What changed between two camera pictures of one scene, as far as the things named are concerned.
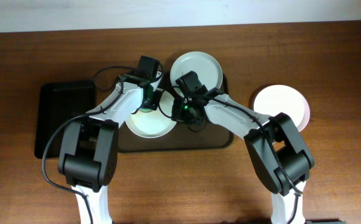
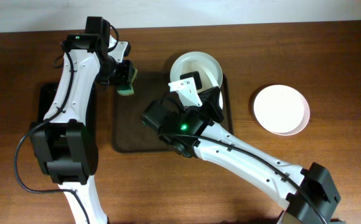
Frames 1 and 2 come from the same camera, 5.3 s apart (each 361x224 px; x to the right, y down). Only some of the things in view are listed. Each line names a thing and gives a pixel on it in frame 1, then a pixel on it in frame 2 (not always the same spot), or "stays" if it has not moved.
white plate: (208, 67) stays
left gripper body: (154, 101) → (116, 71)
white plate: (272, 99) stays
